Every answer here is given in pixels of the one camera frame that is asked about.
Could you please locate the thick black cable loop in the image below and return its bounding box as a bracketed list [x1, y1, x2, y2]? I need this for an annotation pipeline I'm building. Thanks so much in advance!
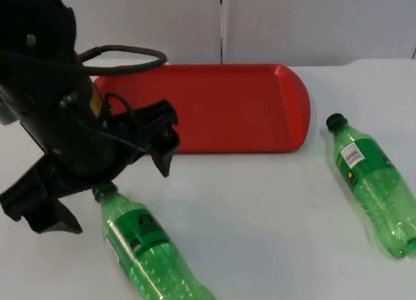
[76, 44, 168, 77]

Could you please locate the green bottle with black cap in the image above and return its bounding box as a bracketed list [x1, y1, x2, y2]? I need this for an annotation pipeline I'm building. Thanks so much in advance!
[325, 112, 416, 260]

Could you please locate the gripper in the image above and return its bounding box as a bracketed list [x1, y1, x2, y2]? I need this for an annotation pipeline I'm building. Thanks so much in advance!
[0, 99, 181, 235]

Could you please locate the red tray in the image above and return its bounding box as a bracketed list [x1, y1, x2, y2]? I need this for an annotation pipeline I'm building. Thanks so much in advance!
[92, 63, 312, 155]

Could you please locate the thin black cable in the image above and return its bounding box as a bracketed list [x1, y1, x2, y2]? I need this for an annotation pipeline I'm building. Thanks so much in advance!
[104, 92, 136, 132]

